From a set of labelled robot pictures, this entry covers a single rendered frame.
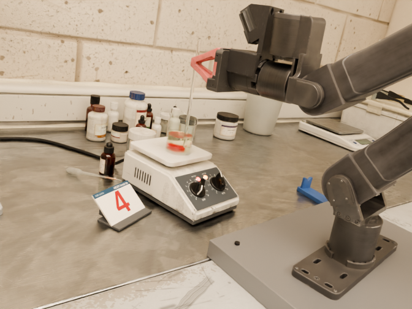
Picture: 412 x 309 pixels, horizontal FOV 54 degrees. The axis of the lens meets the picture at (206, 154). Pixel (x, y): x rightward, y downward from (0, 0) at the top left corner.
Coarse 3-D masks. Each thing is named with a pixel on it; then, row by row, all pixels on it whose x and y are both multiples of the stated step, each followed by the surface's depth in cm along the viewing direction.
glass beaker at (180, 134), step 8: (176, 112) 77; (192, 112) 77; (176, 120) 73; (184, 120) 73; (192, 120) 74; (168, 128) 76; (176, 128) 74; (184, 128) 74; (192, 128) 75; (168, 136) 76; (176, 136) 74; (184, 136) 74; (192, 136) 76; (168, 144) 76; (176, 144) 75; (184, 144) 75; (192, 144) 77; (176, 152) 75; (184, 152) 76
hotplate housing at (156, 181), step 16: (128, 160) 78; (144, 160) 75; (128, 176) 78; (144, 176) 75; (160, 176) 72; (176, 176) 72; (144, 192) 76; (160, 192) 73; (176, 192) 70; (176, 208) 71; (192, 208) 69; (208, 208) 71; (224, 208) 74; (192, 224) 69
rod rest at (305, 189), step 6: (306, 180) 93; (300, 186) 93; (306, 186) 93; (300, 192) 93; (306, 192) 91; (312, 192) 92; (318, 192) 93; (312, 198) 90; (318, 198) 89; (324, 198) 90
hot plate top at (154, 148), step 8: (136, 144) 77; (144, 144) 78; (152, 144) 79; (160, 144) 80; (144, 152) 75; (152, 152) 75; (160, 152) 75; (168, 152) 76; (192, 152) 79; (200, 152) 80; (208, 152) 80; (160, 160) 73; (168, 160) 72; (176, 160) 73; (184, 160) 74; (192, 160) 75; (200, 160) 77
